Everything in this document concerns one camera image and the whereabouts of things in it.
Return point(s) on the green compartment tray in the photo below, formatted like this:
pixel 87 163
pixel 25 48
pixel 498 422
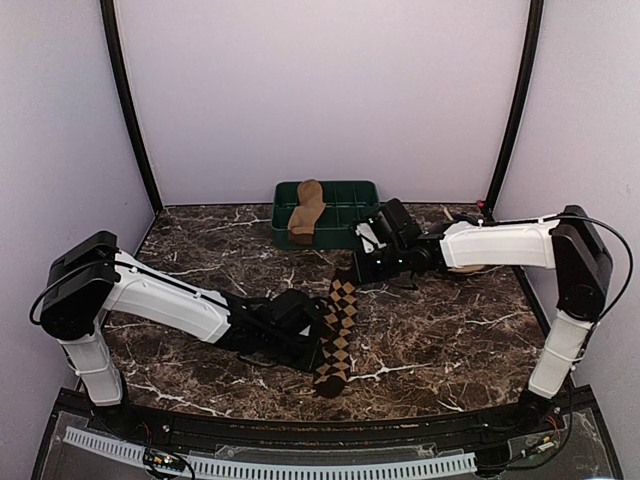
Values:
pixel 347 203

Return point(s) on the dark blue mug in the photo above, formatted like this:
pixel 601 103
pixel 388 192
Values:
pixel 462 217

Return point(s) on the white slotted cable duct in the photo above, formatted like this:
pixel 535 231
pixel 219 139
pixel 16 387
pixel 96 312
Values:
pixel 202 467

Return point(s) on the black frame post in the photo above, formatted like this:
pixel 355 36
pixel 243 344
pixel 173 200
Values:
pixel 516 111
pixel 128 109

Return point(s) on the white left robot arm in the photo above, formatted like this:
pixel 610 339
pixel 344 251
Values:
pixel 96 277

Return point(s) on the small circuit board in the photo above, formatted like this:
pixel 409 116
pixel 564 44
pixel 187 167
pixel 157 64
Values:
pixel 158 461

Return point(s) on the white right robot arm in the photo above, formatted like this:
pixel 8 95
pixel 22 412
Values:
pixel 567 243

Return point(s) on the black right frame post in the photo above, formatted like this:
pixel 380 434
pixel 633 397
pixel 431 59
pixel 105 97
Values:
pixel 516 111

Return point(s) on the black front table rail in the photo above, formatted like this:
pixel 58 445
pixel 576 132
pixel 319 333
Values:
pixel 481 427

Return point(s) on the brown argyle sock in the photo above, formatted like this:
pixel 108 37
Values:
pixel 333 374

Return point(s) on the cream floral plate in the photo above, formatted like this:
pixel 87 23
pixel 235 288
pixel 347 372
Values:
pixel 465 270

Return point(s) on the black left frame post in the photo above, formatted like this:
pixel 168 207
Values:
pixel 128 109

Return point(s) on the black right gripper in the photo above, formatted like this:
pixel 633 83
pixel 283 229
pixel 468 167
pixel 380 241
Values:
pixel 362 272

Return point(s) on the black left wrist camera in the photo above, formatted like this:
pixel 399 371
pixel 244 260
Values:
pixel 294 312

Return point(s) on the tan brown sock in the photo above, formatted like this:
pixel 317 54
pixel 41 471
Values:
pixel 302 222

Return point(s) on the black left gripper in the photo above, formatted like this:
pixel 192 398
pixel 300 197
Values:
pixel 307 364

